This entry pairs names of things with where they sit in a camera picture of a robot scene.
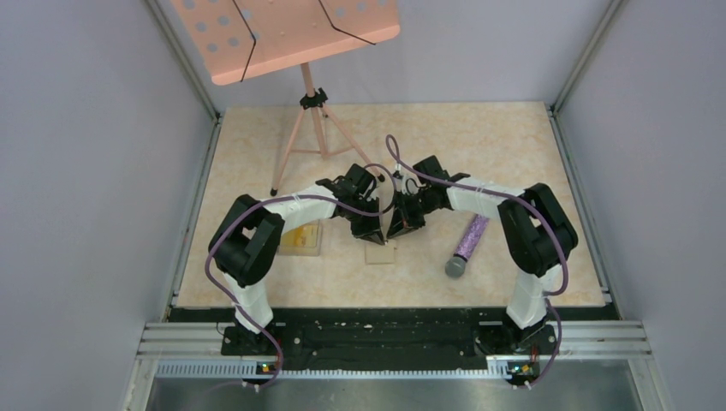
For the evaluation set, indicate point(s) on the grey slotted cable duct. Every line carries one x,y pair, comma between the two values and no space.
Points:
239,369

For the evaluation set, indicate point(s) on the clear plastic card box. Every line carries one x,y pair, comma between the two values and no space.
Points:
313,254

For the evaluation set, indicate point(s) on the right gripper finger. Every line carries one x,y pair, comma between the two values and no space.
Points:
399,223
411,226

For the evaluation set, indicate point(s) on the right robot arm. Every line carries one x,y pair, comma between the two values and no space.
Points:
538,233

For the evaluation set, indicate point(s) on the pink music stand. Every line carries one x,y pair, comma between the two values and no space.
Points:
241,40

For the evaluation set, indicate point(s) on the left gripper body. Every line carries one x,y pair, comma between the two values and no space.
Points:
362,223

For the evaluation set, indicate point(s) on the black stripe yellow card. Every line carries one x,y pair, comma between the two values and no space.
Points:
304,239

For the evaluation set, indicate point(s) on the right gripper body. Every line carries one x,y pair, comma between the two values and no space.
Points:
420,203

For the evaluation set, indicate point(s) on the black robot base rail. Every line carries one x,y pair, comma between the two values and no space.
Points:
389,339

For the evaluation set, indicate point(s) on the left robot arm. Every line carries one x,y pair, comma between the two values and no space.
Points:
246,242

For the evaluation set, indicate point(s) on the purple glitter microphone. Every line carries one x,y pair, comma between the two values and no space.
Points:
456,266

